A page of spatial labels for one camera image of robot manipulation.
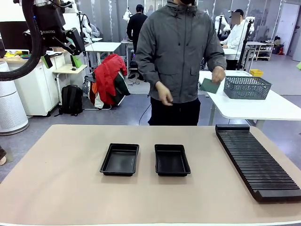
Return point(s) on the person in black clothes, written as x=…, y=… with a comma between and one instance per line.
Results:
x=135, y=26

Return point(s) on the green bowl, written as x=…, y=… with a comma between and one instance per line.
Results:
x=25, y=56

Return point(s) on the grey plastic mesh basket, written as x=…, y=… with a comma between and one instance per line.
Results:
x=247, y=90

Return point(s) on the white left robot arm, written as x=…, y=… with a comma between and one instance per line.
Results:
x=43, y=2

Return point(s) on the dark green jacket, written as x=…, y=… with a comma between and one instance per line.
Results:
x=122, y=87

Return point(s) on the black backpack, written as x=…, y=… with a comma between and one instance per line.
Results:
x=71, y=99

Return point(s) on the person's right forearm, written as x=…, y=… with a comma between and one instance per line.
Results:
x=148, y=70

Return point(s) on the person's left hand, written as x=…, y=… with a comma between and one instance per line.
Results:
x=218, y=74

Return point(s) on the person's left forearm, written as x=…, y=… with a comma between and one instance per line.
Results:
x=218, y=58

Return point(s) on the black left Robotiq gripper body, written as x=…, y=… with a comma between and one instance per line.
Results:
x=50, y=23

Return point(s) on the person in white shirt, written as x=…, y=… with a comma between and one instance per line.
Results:
x=235, y=35

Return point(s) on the person in grey jacket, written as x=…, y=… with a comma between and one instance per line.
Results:
x=178, y=47

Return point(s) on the black slotted board rack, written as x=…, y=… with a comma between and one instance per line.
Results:
x=254, y=160

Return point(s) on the white cylindrical air purifier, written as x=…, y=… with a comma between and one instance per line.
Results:
x=9, y=106

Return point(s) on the green perforated circuit board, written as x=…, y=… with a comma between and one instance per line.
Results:
x=209, y=87

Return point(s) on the red jacket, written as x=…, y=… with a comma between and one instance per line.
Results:
x=108, y=75

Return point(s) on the black monitor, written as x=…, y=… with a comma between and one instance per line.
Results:
x=11, y=35

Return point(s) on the black tripod stand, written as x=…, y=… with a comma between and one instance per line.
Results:
x=244, y=44

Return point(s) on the yellow plastic box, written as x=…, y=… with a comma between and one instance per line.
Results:
x=256, y=73

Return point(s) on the person's right hand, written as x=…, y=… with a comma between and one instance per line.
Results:
x=164, y=94

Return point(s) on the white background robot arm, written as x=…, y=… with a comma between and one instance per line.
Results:
x=87, y=26
x=222, y=23

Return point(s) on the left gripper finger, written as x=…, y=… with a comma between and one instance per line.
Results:
x=75, y=42
x=47, y=61

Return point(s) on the white side table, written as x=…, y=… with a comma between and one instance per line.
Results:
x=258, y=108

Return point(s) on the wooden shelf unit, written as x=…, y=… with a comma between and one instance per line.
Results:
x=264, y=50

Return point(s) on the brown shoe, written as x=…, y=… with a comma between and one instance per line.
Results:
x=2, y=156

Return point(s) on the white desk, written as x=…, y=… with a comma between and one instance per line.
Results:
x=103, y=46

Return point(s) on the black ESD tray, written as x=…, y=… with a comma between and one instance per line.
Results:
x=171, y=161
x=120, y=160

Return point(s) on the white cabinet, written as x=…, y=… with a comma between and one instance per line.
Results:
x=35, y=89

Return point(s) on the small wooden-top table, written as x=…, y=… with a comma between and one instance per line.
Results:
x=68, y=69

